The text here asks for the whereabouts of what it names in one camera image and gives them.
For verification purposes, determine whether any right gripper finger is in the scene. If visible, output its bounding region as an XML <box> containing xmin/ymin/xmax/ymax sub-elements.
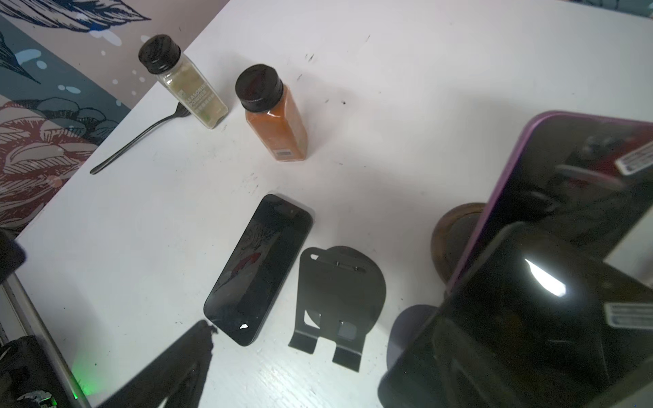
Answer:
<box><xmin>101</xmin><ymin>321</ymin><xmax>217</xmax><ymax>407</ymax></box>

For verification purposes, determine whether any orange spice jar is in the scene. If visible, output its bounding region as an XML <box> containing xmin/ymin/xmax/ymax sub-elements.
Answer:
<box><xmin>235</xmin><ymin>64</ymin><xmax>308</xmax><ymax>162</ymax></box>

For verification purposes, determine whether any pale spice jar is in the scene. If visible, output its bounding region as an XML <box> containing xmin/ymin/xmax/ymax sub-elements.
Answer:
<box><xmin>138</xmin><ymin>34</ymin><xmax>228</xmax><ymax>129</ymax></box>

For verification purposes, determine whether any black phone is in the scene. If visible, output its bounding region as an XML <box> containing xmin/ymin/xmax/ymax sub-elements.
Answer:
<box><xmin>378</xmin><ymin>223</ymin><xmax>652</xmax><ymax>407</ymax></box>
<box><xmin>203</xmin><ymin>194</ymin><xmax>314</xmax><ymax>347</ymax></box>

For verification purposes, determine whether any black folding phone stand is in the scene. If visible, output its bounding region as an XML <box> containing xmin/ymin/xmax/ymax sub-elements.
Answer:
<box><xmin>289</xmin><ymin>246</ymin><xmax>386</xmax><ymax>372</ymax></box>

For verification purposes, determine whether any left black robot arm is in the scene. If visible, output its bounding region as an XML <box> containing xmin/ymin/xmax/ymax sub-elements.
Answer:
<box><xmin>1</xmin><ymin>336</ymin><xmax>68</xmax><ymax>407</ymax></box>

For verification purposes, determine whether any black spoon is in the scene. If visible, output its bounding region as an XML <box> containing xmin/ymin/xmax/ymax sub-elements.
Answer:
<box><xmin>89</xmin><ymin>102</ymin><xmax>190</xmax><ymax>175</ymax></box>

